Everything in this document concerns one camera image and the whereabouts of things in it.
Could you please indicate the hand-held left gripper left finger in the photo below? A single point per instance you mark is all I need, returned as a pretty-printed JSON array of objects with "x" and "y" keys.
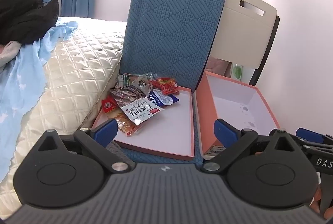
[{"x": 106, "y": 130}]

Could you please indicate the cream quilted pillow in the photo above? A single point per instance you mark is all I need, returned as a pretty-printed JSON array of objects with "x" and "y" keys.
[{"x": 78, "y": 70}]

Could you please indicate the pink cardboard box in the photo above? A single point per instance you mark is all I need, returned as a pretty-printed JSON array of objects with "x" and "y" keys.
[{"x": 205, "y": 114}]

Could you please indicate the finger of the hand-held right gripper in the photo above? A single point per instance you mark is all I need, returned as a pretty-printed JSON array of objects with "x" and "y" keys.
[
  {"x": 299, "y": 141},
  {"x": 309, "y": 133}
]

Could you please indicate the dried fish snack packet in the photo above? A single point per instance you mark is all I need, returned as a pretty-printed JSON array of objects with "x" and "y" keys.
[{"x": 132, "y": 104}]

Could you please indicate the green white bag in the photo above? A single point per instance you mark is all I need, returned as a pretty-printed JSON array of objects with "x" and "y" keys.
[{"x": 237, "y": 71}]

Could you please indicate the clear orange flake packet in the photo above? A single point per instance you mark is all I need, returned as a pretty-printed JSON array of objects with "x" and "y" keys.
[{"x": 127, "y": 125}]

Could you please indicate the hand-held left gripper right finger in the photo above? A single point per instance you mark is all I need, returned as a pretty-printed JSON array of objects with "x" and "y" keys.
[{"x": 225, "y": 132}]

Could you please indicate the blue white snack packet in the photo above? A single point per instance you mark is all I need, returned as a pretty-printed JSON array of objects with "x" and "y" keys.
[{"x": 162, "y": 99}]

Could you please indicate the person's right hand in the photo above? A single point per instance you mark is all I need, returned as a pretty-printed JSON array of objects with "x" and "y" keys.
[{"x": 316, "y": 199}]

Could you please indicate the pink cloth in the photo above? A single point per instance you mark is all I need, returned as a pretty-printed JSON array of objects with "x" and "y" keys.
[{"x": 218, "y": 66}]

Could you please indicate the black clothing pile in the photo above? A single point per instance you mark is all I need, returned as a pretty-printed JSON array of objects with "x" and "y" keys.
[{"x": 23, "y": 15}]

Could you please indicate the blue textured chair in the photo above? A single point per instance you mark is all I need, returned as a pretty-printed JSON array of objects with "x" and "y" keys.
[{"x": 171, "y": 23}]

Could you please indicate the small red snack packet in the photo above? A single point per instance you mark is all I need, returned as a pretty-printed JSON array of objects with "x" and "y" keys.
[{"x": 169, "y": 88}]

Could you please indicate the light blue star cloth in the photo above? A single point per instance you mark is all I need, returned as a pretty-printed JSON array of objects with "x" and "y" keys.
[{"x": 20, "y": 88}]

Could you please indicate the pink box lid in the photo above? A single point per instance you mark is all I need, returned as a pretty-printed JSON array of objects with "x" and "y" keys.
[{"x": 166, "y": 130}]

